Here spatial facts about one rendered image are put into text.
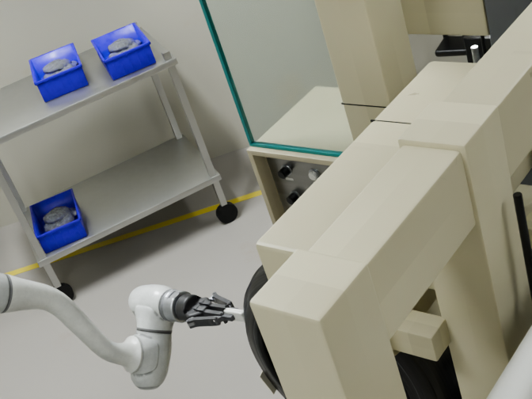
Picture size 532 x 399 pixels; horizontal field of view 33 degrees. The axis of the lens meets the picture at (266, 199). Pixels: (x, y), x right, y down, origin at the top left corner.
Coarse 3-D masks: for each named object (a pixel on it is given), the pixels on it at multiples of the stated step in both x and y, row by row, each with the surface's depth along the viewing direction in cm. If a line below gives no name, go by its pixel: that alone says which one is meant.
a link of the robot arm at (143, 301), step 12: (144, 288) 259; (156, 288) 256; (168, 288) 256; (132, 300) 260; (144, 300) 256; (156, 300) 253; (132, 312) 261; (144, 312) 255; (156, 312) 253; (144, 324) 255; (156, 324) 254; (168, 324) 256
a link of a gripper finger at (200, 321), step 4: (208, 316) 240; (212, 316) 239; (216, 316) 238; (188, 320) 242; (192, 320) 241; (196, 320) 241; (200, 320) 240; (204, 320) 240; (208, 320) 239; (212, 320) 238; (196, 324) 242; (200, 324) 241; (204, 324) 240; (208, 324) 240; (212, 324) 239; (220, 324) 239; (192, 328) 243
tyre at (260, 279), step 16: (256, 272) 207; (256, 288) 204; (256, 336) 213; (256, 352) 218; (400, 352) 184; (448, 352) 185; (272, 368) 218; (400, 368) 186; (416, 368) 184; (432, 368) 184; (448, 368) 185; (272, 384) 223; (416, 384) 186; (432, 384) 185; (448, 384) 186
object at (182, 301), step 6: (186, 294) 249; (192, 294) 249; (180, 300) 248; (186, 300) 247; (192, 300) 248; (198, 300) 249; (180, 306) 247; (186, 306) 247; (192, 306) 248; (204, 306) 245; (180, 312) 247; (186, 312) 247; (192, 312) 245; (198, 312) 244; (180, 318) 249; (186, 318) 247
